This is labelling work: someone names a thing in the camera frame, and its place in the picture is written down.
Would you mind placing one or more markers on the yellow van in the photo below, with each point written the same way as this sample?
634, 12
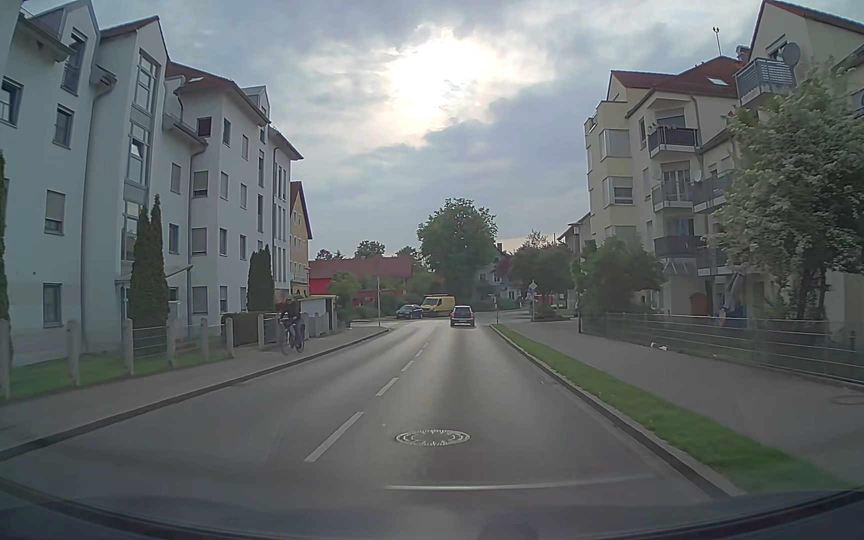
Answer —
438, 304

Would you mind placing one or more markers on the large round green tree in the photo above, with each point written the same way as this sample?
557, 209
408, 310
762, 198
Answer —
457, 244

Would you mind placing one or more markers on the dark blue car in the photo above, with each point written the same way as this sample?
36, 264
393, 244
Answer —
409, 311

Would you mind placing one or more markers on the red low building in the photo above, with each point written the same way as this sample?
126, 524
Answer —
361, 274

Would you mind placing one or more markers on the small white garage shelter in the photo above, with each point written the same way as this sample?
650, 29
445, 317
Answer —
318, 311

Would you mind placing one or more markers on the yellow narrow building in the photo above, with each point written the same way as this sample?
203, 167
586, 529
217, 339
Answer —
299, 240

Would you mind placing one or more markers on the grey asphalt road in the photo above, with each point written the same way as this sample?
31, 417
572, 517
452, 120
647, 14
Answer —
469, 405

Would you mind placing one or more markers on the person on bicycle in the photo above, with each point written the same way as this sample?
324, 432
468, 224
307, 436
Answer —
291, 324

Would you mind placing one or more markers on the green bushy tree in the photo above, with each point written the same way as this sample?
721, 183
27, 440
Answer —
616, 274

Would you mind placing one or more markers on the road markings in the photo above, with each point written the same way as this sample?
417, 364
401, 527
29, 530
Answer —
334, 436

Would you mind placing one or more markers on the white apartment building with red roof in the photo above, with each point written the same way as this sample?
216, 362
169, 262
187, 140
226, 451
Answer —
229, 202

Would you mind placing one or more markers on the cream apartment building with balconies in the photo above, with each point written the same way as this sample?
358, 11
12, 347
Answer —
646, 180

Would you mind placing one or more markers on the car's own bonnet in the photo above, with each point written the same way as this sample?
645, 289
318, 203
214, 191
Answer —
432, 521

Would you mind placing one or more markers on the grass verge strip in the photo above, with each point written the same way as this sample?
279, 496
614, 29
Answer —
672, 424

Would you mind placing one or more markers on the fence with concrete posts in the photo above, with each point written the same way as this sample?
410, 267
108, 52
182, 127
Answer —
128, 345

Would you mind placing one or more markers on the grey paved pavement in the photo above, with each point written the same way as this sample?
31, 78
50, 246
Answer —
124, 390
747, 397

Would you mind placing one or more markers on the grass strip behind fence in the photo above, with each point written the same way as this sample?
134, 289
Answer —
64, 373

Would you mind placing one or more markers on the white flowering tree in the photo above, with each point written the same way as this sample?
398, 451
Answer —
807, 195

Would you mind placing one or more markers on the cream building with dark balconies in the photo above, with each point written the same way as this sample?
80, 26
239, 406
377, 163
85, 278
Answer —
837, 60

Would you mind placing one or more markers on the lamp post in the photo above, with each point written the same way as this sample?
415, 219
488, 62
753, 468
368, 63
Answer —
379, 300

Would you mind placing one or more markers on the road sign on post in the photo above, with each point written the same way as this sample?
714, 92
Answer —
532, 297

